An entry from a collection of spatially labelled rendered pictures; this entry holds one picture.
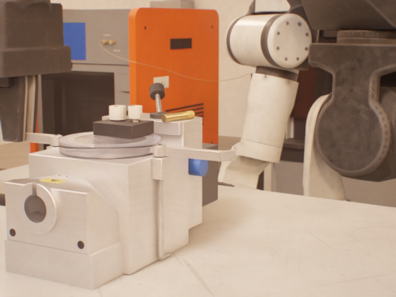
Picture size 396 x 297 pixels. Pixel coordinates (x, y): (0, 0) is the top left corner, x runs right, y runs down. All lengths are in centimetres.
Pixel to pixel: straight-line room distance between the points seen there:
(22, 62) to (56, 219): 16
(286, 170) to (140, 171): 166
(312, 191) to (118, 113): 40
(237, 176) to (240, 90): 248
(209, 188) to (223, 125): 295
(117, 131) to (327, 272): 21
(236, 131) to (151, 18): 187
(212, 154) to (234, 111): 308
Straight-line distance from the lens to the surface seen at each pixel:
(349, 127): 91
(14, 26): 65
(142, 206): 59
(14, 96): 67
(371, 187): 214
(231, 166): 114
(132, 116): 64
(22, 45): 66
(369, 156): 90
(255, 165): 116
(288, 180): 223
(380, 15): 87
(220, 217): 76
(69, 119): 197
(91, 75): 191
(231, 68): 364
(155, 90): 69
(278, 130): 110
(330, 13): 93
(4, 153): 226
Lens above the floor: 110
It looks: 10 degrees down
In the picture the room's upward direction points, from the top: straight up
